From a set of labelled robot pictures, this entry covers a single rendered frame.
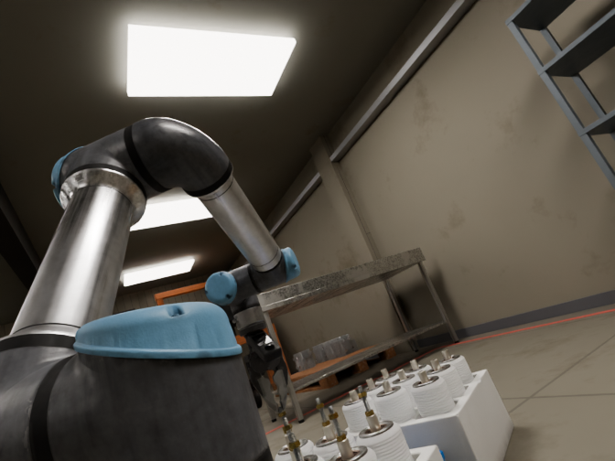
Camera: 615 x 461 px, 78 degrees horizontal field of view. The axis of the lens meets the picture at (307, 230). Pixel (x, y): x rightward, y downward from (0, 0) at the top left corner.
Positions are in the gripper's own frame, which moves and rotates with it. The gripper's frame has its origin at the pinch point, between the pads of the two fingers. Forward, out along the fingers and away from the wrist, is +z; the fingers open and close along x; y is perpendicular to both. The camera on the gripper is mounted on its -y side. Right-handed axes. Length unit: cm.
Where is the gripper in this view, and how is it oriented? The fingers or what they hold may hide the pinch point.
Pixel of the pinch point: (279, 405)
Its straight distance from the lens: 100.9
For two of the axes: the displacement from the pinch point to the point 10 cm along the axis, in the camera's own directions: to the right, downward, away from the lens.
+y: -3.1, 3.8, 8.7
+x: -8.8, 2.3, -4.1
